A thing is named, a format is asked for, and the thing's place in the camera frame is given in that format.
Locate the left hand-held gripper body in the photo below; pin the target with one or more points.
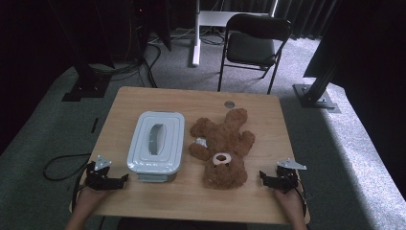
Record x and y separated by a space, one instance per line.
99 180

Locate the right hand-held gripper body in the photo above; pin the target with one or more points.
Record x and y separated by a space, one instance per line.
287 179

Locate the clear plastic storage box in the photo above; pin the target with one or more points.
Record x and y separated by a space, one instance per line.
156 177

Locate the brown teddy bear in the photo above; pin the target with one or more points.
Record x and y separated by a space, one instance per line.
223 140

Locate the person's left hand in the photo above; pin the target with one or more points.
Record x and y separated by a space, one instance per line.
87 201

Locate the person's right hand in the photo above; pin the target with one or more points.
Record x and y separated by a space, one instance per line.
292 204

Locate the black tape strip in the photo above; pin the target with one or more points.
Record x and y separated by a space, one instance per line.
94 125

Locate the person's dark clothing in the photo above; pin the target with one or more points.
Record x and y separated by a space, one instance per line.
178 224

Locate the grey round table grommet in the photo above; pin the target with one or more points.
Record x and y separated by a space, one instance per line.
229 104

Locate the black metal stand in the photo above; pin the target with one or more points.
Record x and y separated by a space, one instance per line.
87 86
314 96

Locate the black folding chair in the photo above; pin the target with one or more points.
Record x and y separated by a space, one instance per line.
250 48

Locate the dark curtain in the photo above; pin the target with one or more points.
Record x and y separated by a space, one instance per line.
367 48

